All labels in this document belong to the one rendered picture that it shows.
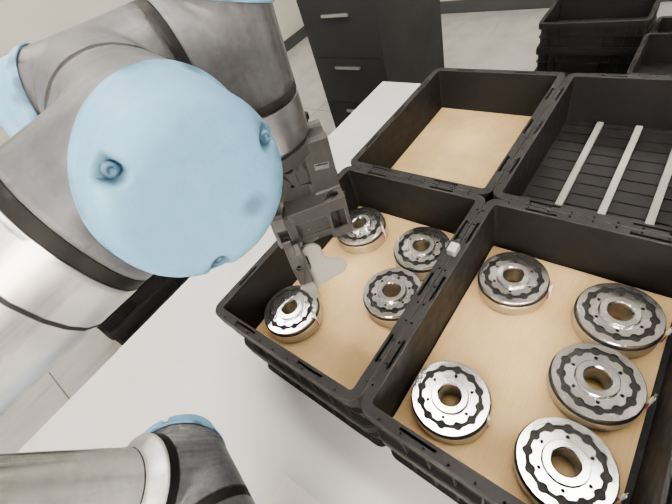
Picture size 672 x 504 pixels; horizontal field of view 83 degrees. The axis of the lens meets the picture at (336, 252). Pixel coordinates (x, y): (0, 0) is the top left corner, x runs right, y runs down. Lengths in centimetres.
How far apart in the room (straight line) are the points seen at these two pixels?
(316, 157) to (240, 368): 60
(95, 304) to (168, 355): 83
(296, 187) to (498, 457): 41
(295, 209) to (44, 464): 35
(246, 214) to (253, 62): 17
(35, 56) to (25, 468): 37
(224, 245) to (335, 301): 56
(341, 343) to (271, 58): 47
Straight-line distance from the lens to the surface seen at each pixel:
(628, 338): 64
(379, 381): 51
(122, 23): 29
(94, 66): 19
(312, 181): 38
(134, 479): 55
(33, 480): 50
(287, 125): 33
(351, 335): 66
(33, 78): 28
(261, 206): 16
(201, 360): 94
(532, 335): 64
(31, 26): 337
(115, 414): 102
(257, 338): 60
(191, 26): 29
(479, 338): 63
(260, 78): 31
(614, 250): 67
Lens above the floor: 139
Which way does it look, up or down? 46 degrees down
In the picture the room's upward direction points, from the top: 23 degrees counter-clockwise
